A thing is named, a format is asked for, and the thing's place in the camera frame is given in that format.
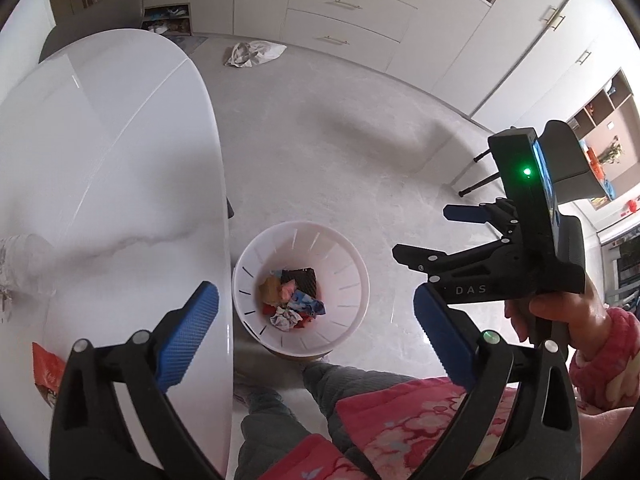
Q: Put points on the person's pink floral jacket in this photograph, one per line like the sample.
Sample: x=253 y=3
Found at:
x=425 y=435

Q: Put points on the open wooden shelf unit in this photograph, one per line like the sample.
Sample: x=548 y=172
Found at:
x=612 y=135

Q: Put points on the grey chair with black legs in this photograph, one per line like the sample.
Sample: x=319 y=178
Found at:
x=575 y=165

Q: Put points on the red plastic wrapper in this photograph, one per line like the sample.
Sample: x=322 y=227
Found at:
x=286 y=291

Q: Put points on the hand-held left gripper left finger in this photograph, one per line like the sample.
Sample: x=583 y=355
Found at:
x=187 y=335

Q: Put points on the orange snack packet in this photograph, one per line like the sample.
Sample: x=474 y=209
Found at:
x=47 y=375

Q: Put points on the patterned floor mat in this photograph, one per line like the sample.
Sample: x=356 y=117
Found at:
x=187 y=42

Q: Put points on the person's grey trousers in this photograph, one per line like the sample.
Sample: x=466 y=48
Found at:
x=280 y=425

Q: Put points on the white plastic bag on floor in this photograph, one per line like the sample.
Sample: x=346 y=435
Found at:
x=255 y=54

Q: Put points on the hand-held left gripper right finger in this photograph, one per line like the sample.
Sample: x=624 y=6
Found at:
x=445 y=340

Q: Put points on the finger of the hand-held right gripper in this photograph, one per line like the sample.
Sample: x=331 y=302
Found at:
x=467 y=213
x=440 y=259

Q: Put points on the red paper ball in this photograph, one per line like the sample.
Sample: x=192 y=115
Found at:
x=306 y=321

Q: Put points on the beige drawer unit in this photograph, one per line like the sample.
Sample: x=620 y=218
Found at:
x=350 y=5

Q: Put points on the white plastic waste bin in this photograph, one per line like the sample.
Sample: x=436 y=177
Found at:
x=300 y=340

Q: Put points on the grey upholstered chair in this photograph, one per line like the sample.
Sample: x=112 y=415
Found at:
x=95 y=20

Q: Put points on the clear plastic bottle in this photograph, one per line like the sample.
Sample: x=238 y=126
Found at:
x=25 y=265

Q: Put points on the brown wrapper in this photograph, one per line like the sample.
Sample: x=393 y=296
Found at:
x=270 y=290

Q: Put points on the white wardrobe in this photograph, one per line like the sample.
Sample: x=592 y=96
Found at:
x=550 y=50

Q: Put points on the white printed paper scrap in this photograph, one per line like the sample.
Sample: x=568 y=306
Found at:
x=5 y=305

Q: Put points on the person's right hand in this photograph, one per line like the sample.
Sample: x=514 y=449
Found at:
x=582 y=312

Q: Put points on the open shoe shelf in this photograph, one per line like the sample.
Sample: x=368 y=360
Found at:
x=167 y=20

